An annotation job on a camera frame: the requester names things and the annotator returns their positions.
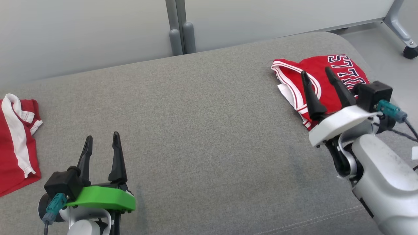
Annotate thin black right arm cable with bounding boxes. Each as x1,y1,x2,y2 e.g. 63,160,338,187
372,117,418,142

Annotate teal right camera connector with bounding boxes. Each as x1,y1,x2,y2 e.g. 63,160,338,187
377,100,408,123

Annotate teal left camera connector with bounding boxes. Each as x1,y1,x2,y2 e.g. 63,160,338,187
42,193,67,225

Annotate grey fabric sofa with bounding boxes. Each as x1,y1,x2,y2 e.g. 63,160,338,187
0,32,418,235

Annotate grey wheeled table leg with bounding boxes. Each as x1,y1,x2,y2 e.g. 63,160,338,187
384,0,418,48

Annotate red jersey with white sleeves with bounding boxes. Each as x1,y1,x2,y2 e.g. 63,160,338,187
271,55,371,131

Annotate red shorts with white stripes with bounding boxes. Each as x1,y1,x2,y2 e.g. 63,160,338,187
0,94,43,198

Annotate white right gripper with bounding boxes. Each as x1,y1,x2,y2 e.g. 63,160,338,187
301,67,382,178

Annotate black caster wheel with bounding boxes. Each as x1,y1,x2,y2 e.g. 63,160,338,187
403,46,418,60

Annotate teal camera connector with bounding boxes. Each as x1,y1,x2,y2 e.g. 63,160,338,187
377,100,408,123
42,193,67,225

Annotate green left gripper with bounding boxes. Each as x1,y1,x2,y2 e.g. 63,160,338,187
65,132,136,212

